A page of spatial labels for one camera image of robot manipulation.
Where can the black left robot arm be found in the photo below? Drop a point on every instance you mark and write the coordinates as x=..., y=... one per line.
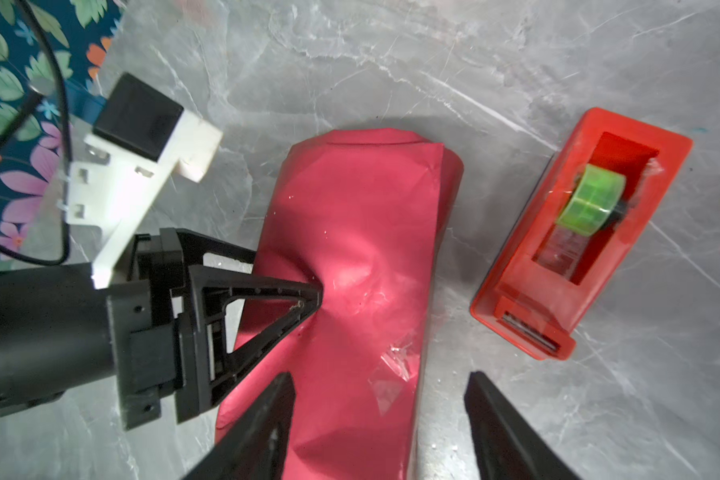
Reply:
x=54, y=331

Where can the red tape dispenser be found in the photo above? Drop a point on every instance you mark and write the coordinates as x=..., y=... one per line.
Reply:
x=588, y=210

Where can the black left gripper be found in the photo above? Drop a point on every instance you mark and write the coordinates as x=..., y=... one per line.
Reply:
x=230, y=322

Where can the maroon wrapping paper sheet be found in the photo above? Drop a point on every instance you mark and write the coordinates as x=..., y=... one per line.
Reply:
x=360, y=214

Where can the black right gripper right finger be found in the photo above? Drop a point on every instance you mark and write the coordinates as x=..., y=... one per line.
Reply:
x=506, y=446

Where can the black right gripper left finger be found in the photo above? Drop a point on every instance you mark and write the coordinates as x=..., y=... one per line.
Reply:
x=255, y=447

